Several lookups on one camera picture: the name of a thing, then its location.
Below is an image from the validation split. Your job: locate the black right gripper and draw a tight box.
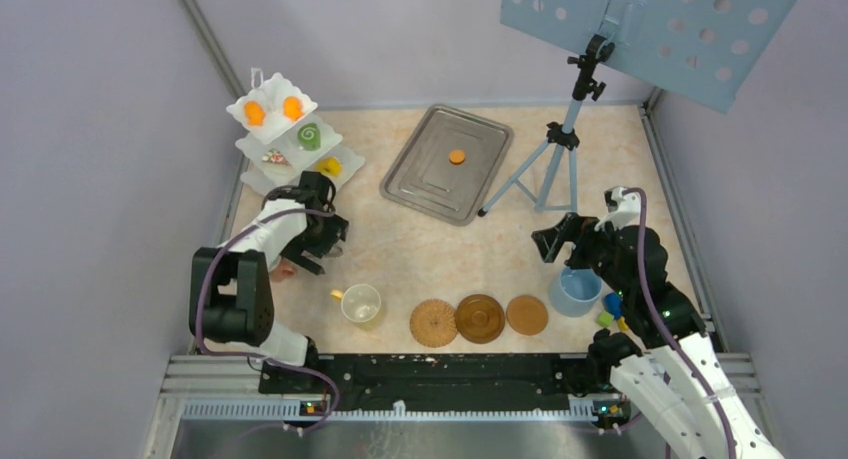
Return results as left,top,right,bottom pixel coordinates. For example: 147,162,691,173
531,211,631,297

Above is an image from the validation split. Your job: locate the yellow cake wedge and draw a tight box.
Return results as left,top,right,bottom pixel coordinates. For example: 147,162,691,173
315,156,344,177

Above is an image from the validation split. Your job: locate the white strawberry cake slice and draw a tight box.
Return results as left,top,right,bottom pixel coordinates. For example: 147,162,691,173
261,148,292,174

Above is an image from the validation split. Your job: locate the green swirl roll cake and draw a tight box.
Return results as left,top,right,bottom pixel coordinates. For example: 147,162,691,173
297,122,321,151

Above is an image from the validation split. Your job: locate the orange fish pastry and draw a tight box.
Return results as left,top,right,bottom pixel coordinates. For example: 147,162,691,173
243,100,266,127
282,95,304,122

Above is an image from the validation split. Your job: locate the round brown cookie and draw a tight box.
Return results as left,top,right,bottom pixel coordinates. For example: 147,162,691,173
448,149,466,165

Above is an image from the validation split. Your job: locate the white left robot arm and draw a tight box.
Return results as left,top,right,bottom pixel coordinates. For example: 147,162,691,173
189,171,349,393

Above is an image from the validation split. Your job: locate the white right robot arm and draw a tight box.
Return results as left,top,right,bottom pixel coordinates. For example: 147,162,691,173
531,212,782,458

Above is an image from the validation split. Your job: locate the pink mug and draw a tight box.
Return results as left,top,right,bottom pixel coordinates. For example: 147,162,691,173
269,259,298,283

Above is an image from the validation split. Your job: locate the light blue mug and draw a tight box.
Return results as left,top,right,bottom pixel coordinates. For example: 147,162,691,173
548,267,603,318

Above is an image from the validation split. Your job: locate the light blue tripod stand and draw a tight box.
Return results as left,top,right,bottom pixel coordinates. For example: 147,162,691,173
477,34,615,217

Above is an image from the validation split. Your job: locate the yellow transparent cup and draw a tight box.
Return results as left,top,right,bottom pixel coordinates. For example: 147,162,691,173
330,284,386,330

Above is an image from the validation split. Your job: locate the light wooden round coaster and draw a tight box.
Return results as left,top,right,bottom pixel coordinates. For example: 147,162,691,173
506,295,549,336

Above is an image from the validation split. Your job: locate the green toy cube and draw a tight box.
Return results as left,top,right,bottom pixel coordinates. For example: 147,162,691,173
596,311,615,328

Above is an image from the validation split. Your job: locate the white three-tier dessert stand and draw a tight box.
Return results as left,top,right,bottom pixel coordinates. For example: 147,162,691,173
226,68,365,194

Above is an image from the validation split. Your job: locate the dark wooden round coaster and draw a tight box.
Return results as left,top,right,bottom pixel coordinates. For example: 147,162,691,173
455,294,506,344

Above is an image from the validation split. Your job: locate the metal serving tray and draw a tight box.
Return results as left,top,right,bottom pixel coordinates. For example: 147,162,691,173
379,104,514,226

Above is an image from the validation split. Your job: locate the woven rattan coaster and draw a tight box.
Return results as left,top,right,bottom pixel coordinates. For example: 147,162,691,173
409,299,458,348

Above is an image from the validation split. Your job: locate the light blue perforated board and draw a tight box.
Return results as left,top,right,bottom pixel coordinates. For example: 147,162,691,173
500,0,797,113

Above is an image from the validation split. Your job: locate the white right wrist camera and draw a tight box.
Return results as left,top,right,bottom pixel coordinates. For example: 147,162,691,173
594,186,642,232

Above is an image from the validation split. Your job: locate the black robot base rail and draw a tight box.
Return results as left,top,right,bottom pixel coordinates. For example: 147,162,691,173
258,353,616,412

